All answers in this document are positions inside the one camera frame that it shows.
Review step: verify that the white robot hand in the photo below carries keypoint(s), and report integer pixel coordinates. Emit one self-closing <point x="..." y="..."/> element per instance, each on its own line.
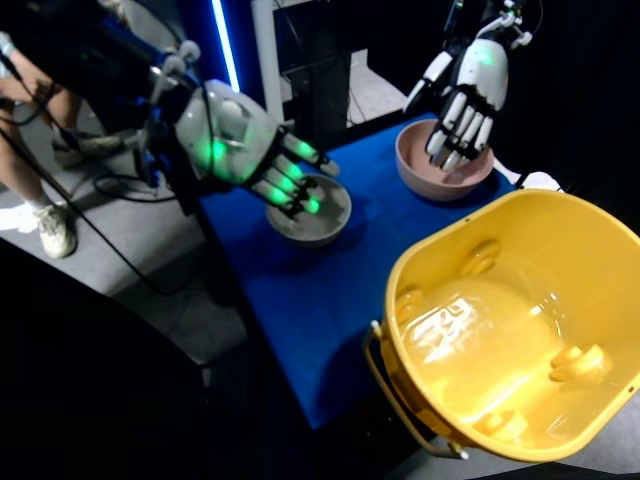
<point x="225" y="135"/>
<point x="482" y="70"/>

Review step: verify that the large pink bowl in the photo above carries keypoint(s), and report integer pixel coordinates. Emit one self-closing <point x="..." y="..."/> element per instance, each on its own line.
<point x="440" y="186"/>

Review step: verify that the small grey bowl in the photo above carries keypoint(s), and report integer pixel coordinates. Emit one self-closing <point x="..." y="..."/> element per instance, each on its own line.
<point x="322" y="231"/>

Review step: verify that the yellow plastic bucket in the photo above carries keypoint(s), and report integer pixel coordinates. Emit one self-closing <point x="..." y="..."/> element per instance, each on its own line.
<point x="500" y="325"/>

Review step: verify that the blue light strip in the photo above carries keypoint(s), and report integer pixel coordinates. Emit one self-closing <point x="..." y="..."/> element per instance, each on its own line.
<point x="225" y="45"/>

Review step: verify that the blue tablecloth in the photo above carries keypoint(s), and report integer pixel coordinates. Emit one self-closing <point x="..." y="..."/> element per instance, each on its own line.
<point x="310" y="300"/>

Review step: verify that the person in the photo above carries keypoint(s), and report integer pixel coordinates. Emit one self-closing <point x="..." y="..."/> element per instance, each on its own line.
<point x="20" y="165"/>

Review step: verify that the white paper scrap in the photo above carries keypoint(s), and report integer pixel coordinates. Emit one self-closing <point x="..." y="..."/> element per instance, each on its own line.
<point x="17" y="220"/>

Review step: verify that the white frame post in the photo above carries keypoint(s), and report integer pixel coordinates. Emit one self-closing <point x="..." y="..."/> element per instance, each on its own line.
<point x="265" y="60"/>

